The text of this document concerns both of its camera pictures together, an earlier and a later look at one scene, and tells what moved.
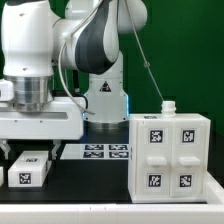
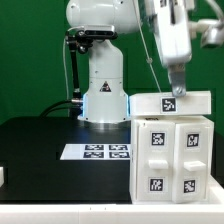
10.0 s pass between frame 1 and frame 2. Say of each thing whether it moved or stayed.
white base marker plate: stayed
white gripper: moved
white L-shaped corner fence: stayed
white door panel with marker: moved
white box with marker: moved
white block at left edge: stayed
